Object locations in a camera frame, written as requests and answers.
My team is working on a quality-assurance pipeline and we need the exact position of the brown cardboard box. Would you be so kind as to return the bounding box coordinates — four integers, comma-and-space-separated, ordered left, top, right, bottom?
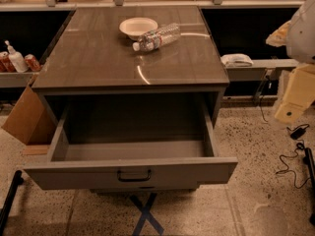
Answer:
2, 75, 56, 146

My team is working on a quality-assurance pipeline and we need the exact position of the black pole left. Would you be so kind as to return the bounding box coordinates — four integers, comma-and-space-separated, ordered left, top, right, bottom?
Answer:
0, 170, 24, 236

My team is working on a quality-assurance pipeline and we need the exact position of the grey top drawer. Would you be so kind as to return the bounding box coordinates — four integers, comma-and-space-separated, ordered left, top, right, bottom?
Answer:
25, 97, 237, 192

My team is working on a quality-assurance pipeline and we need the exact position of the grey right shelf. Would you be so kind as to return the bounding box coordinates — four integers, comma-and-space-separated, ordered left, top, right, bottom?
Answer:
226, 59, 298, 82

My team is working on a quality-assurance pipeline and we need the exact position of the black cable on floor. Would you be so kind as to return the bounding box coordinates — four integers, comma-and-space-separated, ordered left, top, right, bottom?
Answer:
275, 123, 311, 190

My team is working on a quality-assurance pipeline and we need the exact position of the white pump bottle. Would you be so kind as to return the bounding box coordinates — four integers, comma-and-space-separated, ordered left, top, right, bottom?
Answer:
5, 40, 29, 73

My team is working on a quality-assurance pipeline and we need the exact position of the folded white cloth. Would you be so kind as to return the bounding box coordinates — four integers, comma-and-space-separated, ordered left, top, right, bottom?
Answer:
220, 53, 253, 67

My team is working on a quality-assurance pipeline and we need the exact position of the black power adapter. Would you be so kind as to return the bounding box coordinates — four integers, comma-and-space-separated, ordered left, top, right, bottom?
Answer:
290, 127, 306, 140

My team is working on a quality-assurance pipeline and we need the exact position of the black pole right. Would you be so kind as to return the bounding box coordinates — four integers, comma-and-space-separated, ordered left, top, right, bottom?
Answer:
302, 147, 315, 226

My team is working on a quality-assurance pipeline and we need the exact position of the black pole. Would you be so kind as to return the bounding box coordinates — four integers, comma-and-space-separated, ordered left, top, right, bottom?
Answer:
302, 147, 315, 226
0, 170, 24, 236

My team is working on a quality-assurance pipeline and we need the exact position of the blue tape cross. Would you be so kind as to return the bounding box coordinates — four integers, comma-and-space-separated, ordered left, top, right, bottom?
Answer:
130, 193, 164, 236

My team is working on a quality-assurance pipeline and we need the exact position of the red soda can left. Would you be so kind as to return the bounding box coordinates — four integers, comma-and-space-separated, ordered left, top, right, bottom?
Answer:
0, 51, 16, 73

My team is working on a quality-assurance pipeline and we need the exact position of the grey drawer cabinet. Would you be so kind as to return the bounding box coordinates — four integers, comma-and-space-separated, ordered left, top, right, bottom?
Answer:
31, 5, 230, 195

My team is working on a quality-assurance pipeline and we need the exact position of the red soda can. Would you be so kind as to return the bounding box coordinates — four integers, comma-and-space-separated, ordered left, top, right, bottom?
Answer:
25, 54, 41, 72
0, 51, 16, 73

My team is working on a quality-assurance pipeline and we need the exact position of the clear plastic water bottle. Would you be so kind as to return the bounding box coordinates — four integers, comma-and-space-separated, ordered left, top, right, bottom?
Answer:
132, 23, 180, 52

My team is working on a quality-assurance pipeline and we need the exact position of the grey left shelf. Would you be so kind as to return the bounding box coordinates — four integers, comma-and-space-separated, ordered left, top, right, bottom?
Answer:
0, 72, 38, 89

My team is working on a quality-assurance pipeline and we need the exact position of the grey shelf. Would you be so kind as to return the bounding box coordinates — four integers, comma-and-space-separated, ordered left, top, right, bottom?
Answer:
0, 72, 38, 89
226, 59, 298, 82

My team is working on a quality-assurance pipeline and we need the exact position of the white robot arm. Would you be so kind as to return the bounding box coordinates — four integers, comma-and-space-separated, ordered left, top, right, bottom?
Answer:
266, 0, 315, 124

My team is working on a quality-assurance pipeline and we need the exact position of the white paper bowl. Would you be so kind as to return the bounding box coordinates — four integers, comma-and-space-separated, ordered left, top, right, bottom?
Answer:
119, 18, 158, 40

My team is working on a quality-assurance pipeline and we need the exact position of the black top drawer handle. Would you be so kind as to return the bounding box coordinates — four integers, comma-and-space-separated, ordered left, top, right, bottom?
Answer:
117, 170, 152, 183

